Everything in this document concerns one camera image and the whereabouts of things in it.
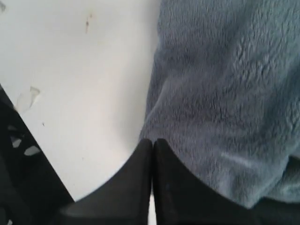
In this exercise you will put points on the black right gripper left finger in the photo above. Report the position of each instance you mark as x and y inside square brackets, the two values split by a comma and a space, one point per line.
[123, 200]

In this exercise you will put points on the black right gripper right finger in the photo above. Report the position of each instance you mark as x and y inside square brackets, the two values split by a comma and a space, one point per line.
[182, 199]

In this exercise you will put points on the grey-blue fleece towel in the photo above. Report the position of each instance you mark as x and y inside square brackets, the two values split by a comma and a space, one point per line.
[225, 94]

